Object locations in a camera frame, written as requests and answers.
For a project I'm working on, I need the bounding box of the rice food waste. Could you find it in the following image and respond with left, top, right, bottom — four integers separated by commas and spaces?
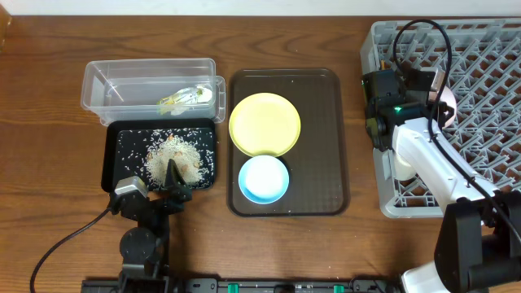
117, 128, 216, 190

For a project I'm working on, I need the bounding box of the pink white bowl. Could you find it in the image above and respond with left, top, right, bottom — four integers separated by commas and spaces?
437, 86, 458, 129

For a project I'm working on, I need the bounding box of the small white cup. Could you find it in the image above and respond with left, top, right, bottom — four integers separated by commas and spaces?
393, 151, 416, 181

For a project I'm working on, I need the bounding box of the blue bowl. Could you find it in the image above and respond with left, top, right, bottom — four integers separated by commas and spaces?
238, 155, 290, 205

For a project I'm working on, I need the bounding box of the green snack wrapper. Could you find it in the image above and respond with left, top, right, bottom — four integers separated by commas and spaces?
157, 87, 205, 107

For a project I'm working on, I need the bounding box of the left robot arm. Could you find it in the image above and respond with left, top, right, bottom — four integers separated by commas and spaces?
108, 160, 192, 292

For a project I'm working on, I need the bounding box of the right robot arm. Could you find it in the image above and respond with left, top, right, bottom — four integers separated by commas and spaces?
361, 69, 520, 292

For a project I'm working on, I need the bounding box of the grey dishwasher rack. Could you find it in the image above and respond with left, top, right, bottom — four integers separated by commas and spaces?
360, 18, 521, 219

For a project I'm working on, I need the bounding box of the black plastic tray bin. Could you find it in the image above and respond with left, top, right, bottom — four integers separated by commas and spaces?
101, 119, 217, 192

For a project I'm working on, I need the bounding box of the dark brown serving tray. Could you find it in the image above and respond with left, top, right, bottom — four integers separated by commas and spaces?
227, 68, 350, 217

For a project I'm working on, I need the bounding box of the clear plastic bin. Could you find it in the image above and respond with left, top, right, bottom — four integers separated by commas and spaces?
81, 58, 226, 125

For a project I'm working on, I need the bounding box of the yellow round plate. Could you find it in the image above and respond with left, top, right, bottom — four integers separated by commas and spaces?
229, 93, 301, 157

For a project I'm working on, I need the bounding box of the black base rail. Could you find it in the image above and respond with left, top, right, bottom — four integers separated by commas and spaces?
81, 278, 403, 293

